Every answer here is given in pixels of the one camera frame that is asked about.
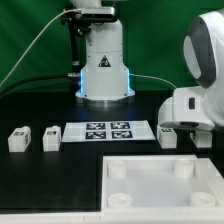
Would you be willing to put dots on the white square table top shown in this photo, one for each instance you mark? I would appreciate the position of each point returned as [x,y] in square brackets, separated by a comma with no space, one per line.
[136,182]

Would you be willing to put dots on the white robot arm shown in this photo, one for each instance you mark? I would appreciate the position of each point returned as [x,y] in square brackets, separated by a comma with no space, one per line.
[200,107]

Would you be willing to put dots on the white plate with AprilTags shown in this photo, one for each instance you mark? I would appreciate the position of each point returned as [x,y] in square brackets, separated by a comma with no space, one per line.
[107,131]

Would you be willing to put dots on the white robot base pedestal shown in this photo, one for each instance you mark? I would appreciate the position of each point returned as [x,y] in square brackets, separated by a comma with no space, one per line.
[104,78]

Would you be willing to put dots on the black camera stand pole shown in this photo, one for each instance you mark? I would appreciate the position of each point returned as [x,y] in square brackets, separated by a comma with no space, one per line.
[74,52]

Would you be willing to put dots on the black camera on stand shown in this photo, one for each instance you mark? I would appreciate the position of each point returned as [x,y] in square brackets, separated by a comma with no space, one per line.
[89,15]

